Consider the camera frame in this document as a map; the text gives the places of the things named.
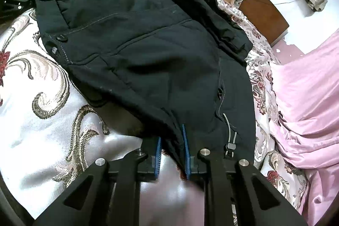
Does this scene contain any floral satin bedspread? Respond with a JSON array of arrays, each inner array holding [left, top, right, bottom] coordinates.
[[0, 0, 309, 218]]

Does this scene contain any brown wooden headboard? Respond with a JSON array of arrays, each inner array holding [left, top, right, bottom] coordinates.
[[238, 0, 290, 45]]

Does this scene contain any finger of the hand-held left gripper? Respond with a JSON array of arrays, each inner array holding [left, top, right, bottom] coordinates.
[[2, 0, 36, 11]]

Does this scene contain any black padded jacket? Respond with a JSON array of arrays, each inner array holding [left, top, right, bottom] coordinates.
[[33, 0, 257, 176]]

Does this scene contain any pink curtain cloth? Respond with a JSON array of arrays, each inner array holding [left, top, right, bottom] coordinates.
[[269, 31, 339, 221]]

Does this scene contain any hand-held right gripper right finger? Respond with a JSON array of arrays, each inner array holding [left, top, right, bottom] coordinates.
[[181, 124, 309, 226]]

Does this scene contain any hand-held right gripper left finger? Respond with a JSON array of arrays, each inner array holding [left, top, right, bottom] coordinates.
[[33, 136, 163, 226]]

